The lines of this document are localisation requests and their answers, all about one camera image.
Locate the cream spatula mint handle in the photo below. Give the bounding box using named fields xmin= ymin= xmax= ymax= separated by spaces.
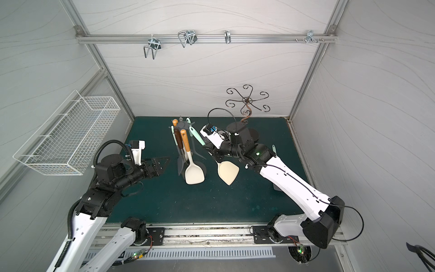
xmin=189 ymin=125 xmax=239 ymax=185

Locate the grey spatula mint handle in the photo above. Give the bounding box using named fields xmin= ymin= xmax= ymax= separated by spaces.
xmin=272 ymin=145 xmax=282 ymax=192

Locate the white spatula light wood handle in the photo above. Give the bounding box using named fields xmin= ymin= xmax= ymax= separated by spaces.
xmin=180 ymin=129 xmax=205 ymax=185

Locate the aluminium top rail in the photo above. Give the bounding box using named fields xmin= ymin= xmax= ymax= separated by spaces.
xmin=74 ymin=26 xmax=338 ymax=45

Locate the grey utensil mint handle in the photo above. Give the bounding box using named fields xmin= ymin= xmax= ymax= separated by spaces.
xmin=170 ymin=125 xmax=181 ymax=156

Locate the white vent strip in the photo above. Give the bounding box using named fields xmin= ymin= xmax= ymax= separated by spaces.
xmin=81 ymin=247 xmax=276 ymax=262

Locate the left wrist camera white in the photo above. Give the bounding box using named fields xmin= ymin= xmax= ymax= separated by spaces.
xmin=129 ymin=140 xmax=146 ymax=165

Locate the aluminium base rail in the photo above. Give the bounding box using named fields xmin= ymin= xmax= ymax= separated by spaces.
xmin=84 ymin=222 xmax=348 ymax=250

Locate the white wire basket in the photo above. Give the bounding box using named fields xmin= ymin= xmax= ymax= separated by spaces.
xmin=12 ymin=90 xmax=120 ymax=176

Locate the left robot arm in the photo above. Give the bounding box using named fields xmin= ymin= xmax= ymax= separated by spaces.
xmin=48 ymin=139 xmax=170 ymax=272

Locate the metal wire hook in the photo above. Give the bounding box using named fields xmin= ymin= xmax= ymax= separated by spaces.
xmin=177 ymin=30 xmax=198 ymax=48

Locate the small metal hook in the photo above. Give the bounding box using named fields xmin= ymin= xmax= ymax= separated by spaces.
xmin=224 ymin=30 xmax=231 ymax=44

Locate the black cable bundle corner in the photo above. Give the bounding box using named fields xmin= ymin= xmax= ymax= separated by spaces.
xmin=406 ymin=243 xmax=435 ymax=272

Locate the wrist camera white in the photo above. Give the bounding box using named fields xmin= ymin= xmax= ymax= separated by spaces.
xmin=200 ymin=124 xmax=224 ymax=149
xmin=129 ymin=140 xmax=146 ymax=165

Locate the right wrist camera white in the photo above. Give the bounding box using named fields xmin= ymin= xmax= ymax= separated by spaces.
xmin=200 ymin=124 xmax=224 ymax=149

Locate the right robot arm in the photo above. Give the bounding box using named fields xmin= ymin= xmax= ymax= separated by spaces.
xmin=200 ymin=122 xmax=345 ymax=249

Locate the grey utensil rack stand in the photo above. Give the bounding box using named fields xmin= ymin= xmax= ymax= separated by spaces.
xmin=171 ymin=117 xmax=206 ymax=185

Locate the metal double hook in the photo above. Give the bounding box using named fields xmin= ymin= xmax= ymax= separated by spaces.
xmin=143 ymin=37 xmax=162 ymax=60

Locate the brown metal scroll stand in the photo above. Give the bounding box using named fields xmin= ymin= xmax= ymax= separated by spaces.
xmin=225 ymin=84 xmax=271 ymax=126

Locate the metal bracket hook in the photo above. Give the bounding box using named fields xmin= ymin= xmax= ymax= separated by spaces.
xmin=295 ymin=30 xmax=325 ymax=44

